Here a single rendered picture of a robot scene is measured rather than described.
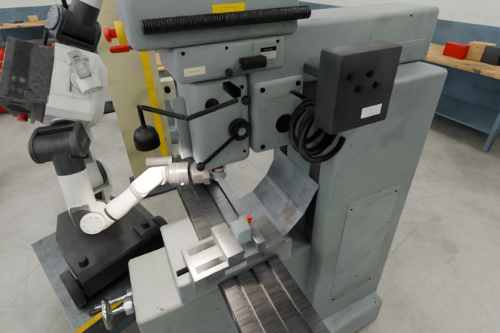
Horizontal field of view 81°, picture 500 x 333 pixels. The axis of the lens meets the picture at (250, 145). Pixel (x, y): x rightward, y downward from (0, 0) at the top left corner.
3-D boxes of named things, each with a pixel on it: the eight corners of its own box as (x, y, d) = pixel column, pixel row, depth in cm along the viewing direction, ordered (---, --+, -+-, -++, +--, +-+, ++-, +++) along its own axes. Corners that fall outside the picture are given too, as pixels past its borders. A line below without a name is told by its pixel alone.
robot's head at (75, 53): (79, 85, 97) (74, 80, 90) (68, 61, 96) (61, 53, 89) (99, 79, 99) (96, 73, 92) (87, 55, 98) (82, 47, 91)
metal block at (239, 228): (238, 246, 103) (237, 233, 100) (231, 234, 108) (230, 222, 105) (251, 240, 105) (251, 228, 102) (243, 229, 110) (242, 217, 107)
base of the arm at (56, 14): (39, 40, 104) (55, 41, 98) (45, 3, 103) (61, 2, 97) (82, 53, 117) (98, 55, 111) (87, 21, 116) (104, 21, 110)
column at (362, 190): (308, 347, 172) (347, 93, 91) (268, 281, 208) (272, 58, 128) (373, 308, 190) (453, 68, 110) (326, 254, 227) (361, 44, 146)
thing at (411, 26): (252, 95, 91) (251, 27, 81) (225, 76, 109) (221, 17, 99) (428, 59, 120) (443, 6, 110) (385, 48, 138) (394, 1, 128)
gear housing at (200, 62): (178, 87, 79) (172, 48, 74) (160, 65, 98) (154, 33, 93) (286, 68, 91) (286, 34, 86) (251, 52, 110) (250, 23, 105)
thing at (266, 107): (255, 156, 102) (254, 84, 88) (228, 128, 121) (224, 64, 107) (301, 143, 109) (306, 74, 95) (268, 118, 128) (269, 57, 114)
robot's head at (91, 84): (79, 97, 98) (84, 89, 91) (65, 69, 97) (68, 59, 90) (99, 92, 102) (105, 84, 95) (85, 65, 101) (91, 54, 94)
